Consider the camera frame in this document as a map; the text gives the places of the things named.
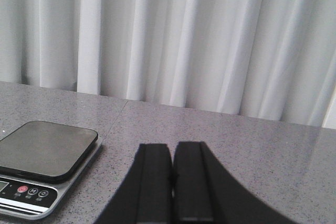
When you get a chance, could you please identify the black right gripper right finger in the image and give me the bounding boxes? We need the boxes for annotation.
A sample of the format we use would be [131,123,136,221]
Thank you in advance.
[173,142,293,223]

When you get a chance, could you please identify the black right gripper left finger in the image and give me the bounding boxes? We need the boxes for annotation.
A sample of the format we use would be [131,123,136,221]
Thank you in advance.
[95,144,172,223]

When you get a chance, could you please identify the white pleated curtain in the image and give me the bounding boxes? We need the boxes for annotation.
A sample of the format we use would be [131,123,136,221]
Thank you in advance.
[1,0,335,128]

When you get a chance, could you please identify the black silver kitchen scale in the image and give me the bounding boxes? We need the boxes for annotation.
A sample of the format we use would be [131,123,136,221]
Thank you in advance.
[1,121,102,220]

